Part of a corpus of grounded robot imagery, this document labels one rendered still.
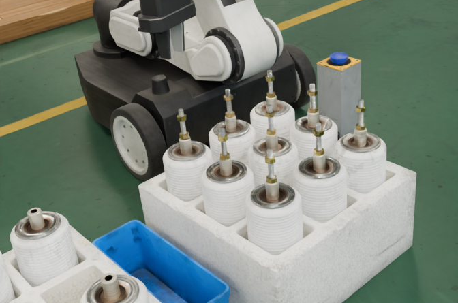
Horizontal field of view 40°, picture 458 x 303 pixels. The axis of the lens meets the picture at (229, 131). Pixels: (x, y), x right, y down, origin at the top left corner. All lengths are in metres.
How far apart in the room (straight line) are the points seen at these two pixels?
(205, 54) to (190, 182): 0.43
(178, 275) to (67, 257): 0.23
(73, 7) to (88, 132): 1.20
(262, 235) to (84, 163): 0.82
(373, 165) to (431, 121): 0.68
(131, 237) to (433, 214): 0.66
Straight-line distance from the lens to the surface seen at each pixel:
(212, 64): 1.51
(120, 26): 1.85
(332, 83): 1.40
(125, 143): 1.65
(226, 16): 1.50
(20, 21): 2.94
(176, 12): 1.09
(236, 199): 1.11
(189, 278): 1.19
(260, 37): 1.52
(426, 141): 1.74
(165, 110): 1.54
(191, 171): 1.19
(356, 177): 1.19
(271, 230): 1.04
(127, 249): 1.30
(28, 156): 1.88
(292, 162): 1.18
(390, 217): 1.24
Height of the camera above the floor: 0.84
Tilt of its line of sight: 28 degrees down
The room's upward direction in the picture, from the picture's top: 6 degrees counter-clockwise
